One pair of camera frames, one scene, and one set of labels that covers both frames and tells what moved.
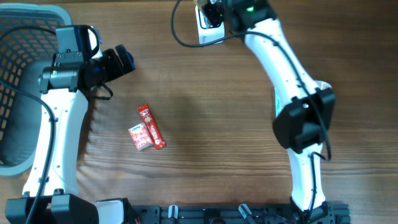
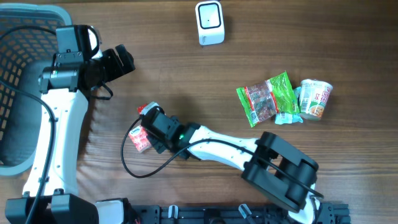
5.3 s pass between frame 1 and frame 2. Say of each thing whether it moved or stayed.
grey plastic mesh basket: stayed
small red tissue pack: stayed
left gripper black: stayed
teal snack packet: moved
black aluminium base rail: stayed
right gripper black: moved
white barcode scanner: stayed
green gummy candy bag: moved
